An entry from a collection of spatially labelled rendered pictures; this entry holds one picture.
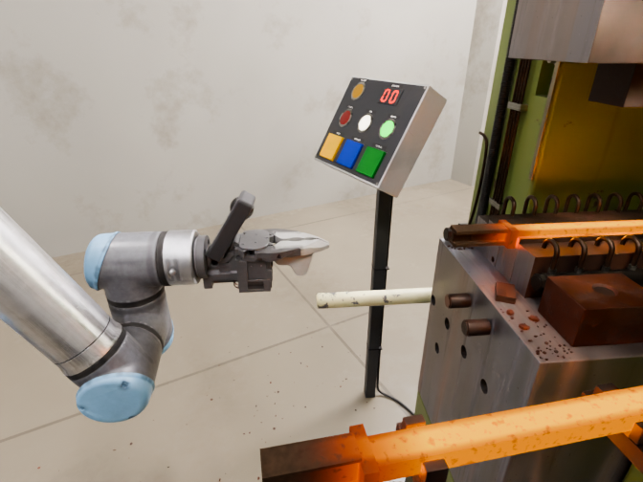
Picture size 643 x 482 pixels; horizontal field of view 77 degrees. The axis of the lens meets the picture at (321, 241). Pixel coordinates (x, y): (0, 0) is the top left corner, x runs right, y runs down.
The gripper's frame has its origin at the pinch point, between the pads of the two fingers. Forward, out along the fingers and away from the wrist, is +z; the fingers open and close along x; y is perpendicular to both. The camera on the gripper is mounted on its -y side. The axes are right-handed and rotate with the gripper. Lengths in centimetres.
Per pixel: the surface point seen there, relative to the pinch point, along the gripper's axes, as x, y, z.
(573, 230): 1.3, -0.9, 43.1
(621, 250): 6.3, 0.5, 48.3
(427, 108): -43, -15, 30
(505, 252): -0.5, 4.0, 32.9
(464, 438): 36.6, 1.8, 9.5
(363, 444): 36.8, 1.3, 0.3
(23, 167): -192, 39, -163
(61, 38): -207, -31, -129
